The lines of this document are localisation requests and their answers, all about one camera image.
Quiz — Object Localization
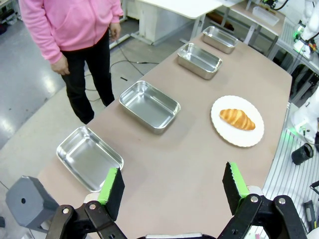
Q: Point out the black trousers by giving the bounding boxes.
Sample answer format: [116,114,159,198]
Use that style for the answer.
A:
[60,29,116,125]

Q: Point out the black device with green mark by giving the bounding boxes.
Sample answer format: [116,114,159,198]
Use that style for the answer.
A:
[303,199,317,231]

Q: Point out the person's right forearm pink sleeve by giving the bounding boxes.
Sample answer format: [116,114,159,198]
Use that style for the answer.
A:
[24,19,63,65]

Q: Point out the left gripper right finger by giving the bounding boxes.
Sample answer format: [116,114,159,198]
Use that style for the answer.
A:
[216,161,308,239]

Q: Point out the person's right hand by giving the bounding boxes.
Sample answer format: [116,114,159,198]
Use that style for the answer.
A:
[51,53,71,76]

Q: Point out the large white table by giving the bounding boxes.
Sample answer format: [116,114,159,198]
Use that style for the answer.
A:
[109,0,224,49]

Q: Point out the beige background workbench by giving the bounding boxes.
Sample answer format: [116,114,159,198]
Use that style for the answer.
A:
[224,1,286,60]

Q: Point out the steel rectangular container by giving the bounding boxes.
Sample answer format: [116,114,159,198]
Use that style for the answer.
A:
[56,126,125,193]
[201,25,239,55]
[176,42,223,81]
[119,80,181,135]

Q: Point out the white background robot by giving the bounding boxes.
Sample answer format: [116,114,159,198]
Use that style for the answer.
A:
[293,0,319,54]

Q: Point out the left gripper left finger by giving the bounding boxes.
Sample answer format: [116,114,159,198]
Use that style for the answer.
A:
[46,167,128,239]

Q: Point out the thin black floor cable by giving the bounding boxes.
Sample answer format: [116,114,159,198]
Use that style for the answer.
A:
[84,42,160,103]

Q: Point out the brown cylinder roll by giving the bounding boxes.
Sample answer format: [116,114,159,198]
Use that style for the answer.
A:
[206,12,235,32]

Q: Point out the pink zip hoodie torso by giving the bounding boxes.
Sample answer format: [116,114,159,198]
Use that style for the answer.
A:
[18,0,125,65]

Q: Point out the person's left hand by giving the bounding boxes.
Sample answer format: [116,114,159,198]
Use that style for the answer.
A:
[109,21,122,42]

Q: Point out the person's left forearm pink sleeve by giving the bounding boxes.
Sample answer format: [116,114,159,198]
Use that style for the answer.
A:
[109,0,125,25]

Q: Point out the black cylinder cup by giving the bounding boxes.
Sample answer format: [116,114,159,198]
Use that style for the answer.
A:
[291,143,314,166]

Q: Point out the white cabinet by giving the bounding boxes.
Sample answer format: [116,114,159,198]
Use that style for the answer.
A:
[138,1,200,46]

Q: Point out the golden croissant bread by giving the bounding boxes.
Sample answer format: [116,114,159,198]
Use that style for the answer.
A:
[219,108,256,131]

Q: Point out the white scalloped plate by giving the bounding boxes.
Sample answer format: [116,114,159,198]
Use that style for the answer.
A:
[210,95,265,148]

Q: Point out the clear plastic box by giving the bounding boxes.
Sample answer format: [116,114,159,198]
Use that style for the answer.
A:
[252,6,280,26]

